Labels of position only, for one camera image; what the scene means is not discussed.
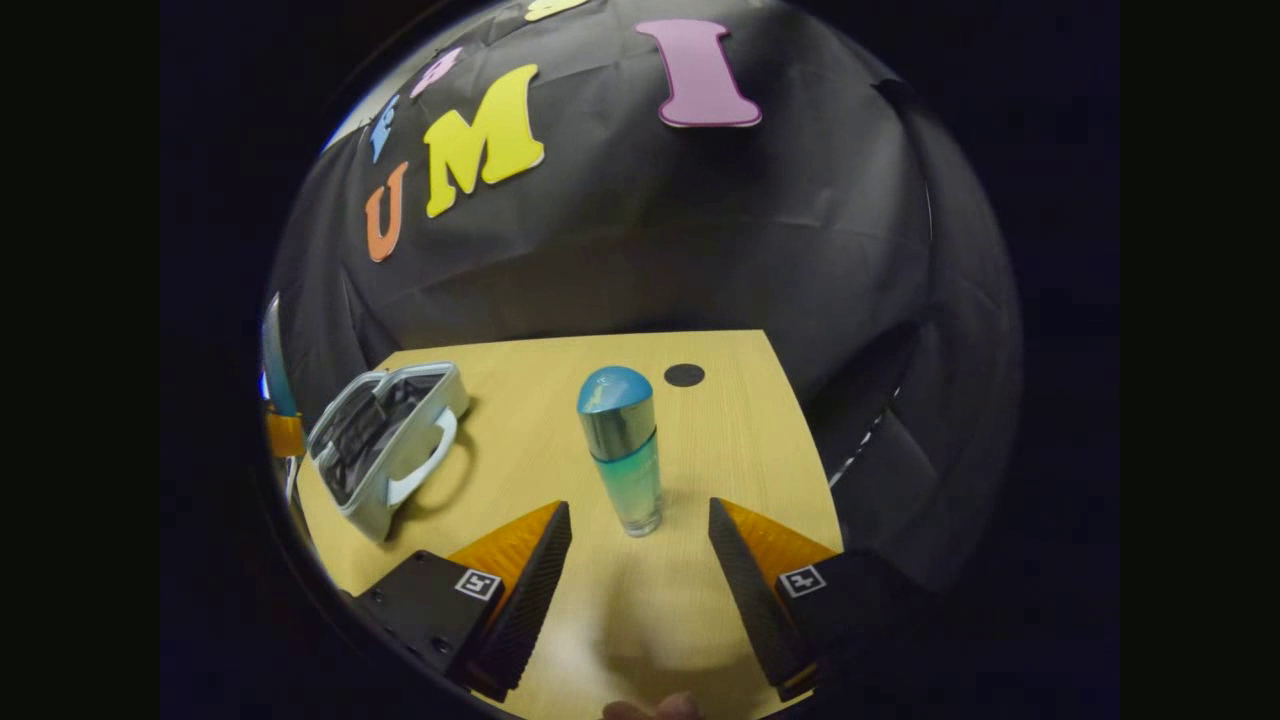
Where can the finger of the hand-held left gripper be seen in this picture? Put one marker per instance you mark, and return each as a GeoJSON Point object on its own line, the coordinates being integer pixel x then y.
{"type": "Point", "coordinates": [285, 435]}

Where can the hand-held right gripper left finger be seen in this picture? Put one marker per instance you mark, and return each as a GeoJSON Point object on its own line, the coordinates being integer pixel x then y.
{"type": "Point", "coordinates": [530, 600]}

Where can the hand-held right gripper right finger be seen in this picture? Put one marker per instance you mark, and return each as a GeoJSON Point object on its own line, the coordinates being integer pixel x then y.
{"type": "Point", "coordinates": [745, 590]}

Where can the light blue small suitcase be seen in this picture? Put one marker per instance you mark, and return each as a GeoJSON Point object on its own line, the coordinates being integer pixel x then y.
{"type": "Point", "coordinates": [375, 430]}

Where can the blue capped lotion bottle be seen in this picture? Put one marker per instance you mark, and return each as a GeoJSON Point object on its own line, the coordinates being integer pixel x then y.
{"type": "Point", "coordinates": [625, 460]}

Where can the black table hole cover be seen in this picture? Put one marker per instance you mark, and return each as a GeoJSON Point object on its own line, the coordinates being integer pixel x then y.
{"type": "Point", "coordinates": [684, 375]}

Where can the black backdrop cloth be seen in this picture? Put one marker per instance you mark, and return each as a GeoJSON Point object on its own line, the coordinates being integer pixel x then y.
{"type": "Point", "coordinates": [650, 220]}

